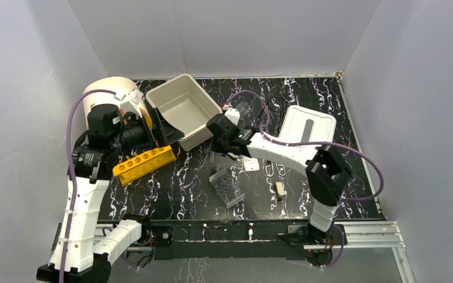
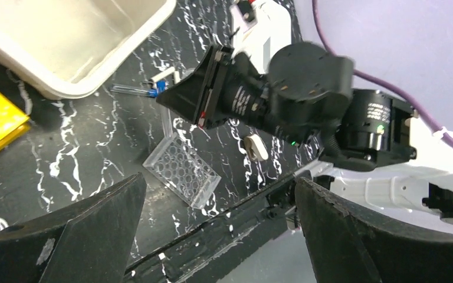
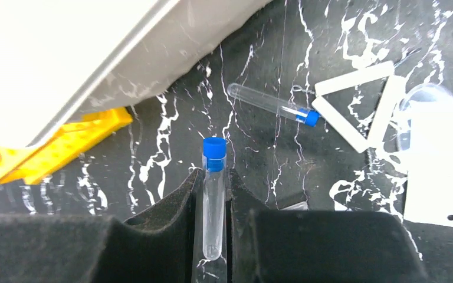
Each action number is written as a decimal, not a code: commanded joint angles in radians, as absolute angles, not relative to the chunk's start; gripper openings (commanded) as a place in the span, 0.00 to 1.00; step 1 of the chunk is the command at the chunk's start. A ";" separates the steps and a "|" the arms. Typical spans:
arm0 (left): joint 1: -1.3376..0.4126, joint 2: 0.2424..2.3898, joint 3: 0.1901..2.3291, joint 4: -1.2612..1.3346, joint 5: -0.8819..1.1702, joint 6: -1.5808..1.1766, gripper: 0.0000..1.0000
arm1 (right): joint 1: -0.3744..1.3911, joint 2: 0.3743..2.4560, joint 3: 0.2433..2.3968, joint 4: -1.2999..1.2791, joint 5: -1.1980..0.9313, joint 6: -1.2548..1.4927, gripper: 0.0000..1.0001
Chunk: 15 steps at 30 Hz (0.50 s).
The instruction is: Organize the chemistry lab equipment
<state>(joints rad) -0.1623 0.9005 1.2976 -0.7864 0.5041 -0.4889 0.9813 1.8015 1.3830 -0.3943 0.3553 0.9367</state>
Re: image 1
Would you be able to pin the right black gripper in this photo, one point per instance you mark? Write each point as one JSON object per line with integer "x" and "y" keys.
{"x": 217, "y": 149}

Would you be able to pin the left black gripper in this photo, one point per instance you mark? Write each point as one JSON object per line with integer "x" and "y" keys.
{"x": 155, "y": 127}

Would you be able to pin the blue capped test tube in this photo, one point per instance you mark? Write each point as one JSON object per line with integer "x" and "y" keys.
{"x": 211, "y": 156}

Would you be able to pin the yellow test tube rack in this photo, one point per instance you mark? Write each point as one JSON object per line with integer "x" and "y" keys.
{"x": 143, "y": 164}

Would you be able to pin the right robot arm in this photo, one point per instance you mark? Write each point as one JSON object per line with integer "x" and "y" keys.
{"x": 303, "y": 145}

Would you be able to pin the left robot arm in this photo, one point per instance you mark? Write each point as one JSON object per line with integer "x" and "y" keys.
{"x": 77, "y": 256}

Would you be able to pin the beige plastic bin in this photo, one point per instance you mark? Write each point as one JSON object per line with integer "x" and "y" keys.
{"x": 186, "y": 106}

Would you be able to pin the clear acrylic tube rack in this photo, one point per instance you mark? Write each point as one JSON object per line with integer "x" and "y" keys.
{"x": 227, "y": 187}

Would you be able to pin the white paper packet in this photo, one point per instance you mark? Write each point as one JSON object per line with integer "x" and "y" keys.
{"x": 250, "y": 164}

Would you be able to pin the clear plastic funnel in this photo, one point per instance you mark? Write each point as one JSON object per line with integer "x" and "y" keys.
{"x": 242, "y": 108}

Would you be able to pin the cream and orange cylinder appliance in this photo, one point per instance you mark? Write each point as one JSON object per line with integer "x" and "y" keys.
{"x": 111, "y": 90}

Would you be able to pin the white bin lid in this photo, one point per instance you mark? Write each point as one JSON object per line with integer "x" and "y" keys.
{"x": 302, "y": 124}

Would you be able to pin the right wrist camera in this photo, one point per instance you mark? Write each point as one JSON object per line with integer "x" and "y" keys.
{"x": 232, "y": 114}

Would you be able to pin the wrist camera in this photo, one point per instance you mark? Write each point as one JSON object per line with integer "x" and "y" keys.
{"x": 232, "y": 114}
{"x": 130, "y": 102}

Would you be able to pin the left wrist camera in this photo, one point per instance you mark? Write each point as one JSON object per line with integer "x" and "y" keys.
{"x": 130, "y": 102}

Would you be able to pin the black mounting base rail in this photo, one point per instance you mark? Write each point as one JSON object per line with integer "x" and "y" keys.
{"x": 289, "y": 239}

